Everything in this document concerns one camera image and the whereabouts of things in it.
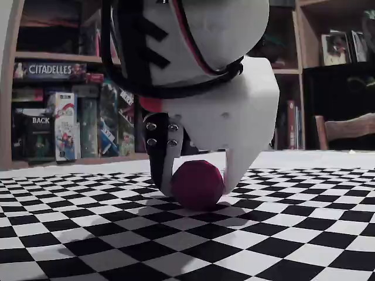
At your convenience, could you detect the black white figure box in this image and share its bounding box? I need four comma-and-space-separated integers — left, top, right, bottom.
351, 30, 369, 62

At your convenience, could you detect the small dark bonsai plant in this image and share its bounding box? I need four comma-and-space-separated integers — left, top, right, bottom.
260, 29, 294, 66

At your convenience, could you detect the black white checkered cloth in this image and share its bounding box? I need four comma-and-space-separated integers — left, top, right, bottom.
0, 149, 375, 281

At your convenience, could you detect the brown wooden chair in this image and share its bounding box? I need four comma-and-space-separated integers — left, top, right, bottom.
315, 113, 375, 150

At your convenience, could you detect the red and green game box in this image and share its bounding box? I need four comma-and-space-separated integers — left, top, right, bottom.
117, 87, 135, 155

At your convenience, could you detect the light wooden bookshelf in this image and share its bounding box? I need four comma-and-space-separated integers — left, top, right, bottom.
0, 0, 375, 170

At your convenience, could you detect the red white servo cable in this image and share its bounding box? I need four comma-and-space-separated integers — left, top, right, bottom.
175, 0, 225, 77

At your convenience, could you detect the white cartoon game box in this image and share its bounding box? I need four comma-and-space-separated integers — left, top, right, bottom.
54, 92, 81, 162

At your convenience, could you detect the thin blue book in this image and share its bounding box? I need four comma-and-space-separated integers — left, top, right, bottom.
295, 105, 302, 150

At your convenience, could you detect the windowed figure box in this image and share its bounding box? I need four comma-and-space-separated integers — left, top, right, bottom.
321, 32, 352, 66

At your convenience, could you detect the pink faceted ball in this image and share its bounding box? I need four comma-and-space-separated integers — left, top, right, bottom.
171, 159, 226, 211

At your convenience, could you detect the black cabinet insert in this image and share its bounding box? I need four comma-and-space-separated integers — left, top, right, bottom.
303, 66, 375, 150

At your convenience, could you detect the blue illustrated game box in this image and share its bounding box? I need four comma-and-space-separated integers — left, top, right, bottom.
99, 83, 120, 157

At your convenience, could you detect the grey flat box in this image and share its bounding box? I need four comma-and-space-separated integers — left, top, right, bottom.
71, 84, 100, 98

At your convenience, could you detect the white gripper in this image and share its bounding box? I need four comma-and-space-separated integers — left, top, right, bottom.
139, 55, 279, 197

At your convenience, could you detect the Citadelles game box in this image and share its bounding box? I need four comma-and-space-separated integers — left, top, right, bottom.
13, 63, 88, 80

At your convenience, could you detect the black Back game box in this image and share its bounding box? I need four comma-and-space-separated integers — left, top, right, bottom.
14, 108, 56, 161

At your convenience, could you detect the red spine book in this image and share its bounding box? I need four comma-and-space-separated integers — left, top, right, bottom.
287, 100, 296, 150

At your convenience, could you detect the pink green flat box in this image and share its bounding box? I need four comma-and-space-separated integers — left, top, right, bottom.
12, 88, 45, 102

